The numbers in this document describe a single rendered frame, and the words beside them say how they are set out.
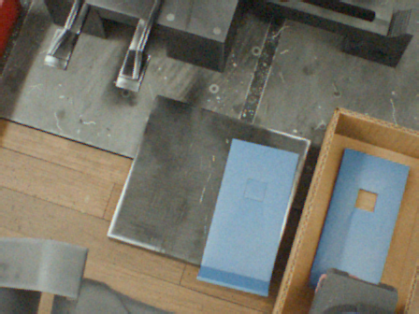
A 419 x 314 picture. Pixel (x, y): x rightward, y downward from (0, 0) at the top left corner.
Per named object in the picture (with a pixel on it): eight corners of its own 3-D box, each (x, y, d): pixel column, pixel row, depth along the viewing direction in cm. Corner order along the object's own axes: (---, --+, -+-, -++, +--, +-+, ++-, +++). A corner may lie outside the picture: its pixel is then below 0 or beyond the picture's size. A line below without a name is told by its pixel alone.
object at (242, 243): (196, 283, 81) (195, 278, 78) (233, 139, 85) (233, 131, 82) (265, 299, 81) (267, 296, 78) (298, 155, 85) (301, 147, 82)
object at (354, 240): (306, 289, 83) (308, 287, 80) (345, 148, 86) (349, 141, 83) (371, 308, 82) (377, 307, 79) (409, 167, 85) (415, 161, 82)
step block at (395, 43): (339, 51, 90) (353, 16, 82) (346, 28, 91) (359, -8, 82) (395, 68, 90) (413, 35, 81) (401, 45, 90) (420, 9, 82)
